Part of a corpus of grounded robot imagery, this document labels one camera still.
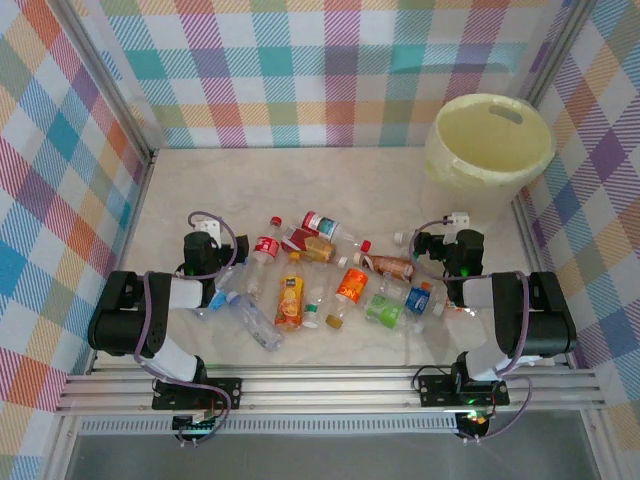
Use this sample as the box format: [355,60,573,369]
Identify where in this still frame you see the clear bottle green neck band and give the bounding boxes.
[301,262,327,330]

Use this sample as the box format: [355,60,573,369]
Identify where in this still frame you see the pale yellow plastic bin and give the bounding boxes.
[419,93,558,239]

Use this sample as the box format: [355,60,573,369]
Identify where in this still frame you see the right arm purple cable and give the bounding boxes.
[409,215,534,444]

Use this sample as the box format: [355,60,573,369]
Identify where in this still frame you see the aluminium frame post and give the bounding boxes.
[47,0,156,166]
[524,0,601,109]

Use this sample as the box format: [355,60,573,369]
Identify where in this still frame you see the circuit board orange connector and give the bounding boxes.
[455,409,495,437]

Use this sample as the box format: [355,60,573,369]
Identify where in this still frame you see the brown label milk tea bottle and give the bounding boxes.
[352,251,418,282]

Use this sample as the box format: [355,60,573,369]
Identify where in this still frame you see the clear ribbed water bottle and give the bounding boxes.
[225,292,285,353]

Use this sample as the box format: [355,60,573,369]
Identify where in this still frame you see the green label plastic bottle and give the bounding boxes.
[363,292,426,335]

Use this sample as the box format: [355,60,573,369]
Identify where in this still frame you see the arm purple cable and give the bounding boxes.
[132,210,239,446]
[409,215,534,444]

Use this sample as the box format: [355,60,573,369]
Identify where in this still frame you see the red tan label tea bottle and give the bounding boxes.
[280,225,349,267]

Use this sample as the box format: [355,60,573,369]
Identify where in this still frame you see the red label cola bottle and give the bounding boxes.
[244,215,284,300]

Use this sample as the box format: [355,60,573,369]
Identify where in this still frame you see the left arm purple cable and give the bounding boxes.
[132,210,239,446]

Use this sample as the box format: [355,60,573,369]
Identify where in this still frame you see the slotted grey cable duct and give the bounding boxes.
[79,417,460,434]

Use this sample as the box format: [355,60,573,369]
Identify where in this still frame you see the orange juice bottle yellow cap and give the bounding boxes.
[273,251,307,333]

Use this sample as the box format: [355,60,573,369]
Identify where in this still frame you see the orange label bottle brown cap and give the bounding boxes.
[325,267,371,330]

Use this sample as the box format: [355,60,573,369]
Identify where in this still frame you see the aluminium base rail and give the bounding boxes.
[53,364,609,417]

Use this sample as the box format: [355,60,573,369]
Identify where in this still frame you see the red teal label water bottle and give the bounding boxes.
[299,209,374,253]

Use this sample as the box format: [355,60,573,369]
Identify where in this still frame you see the black circuit board green lights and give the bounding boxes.
[171,412,220,437]

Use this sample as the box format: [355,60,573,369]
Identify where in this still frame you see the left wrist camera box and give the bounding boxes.
[192,214,223,247]

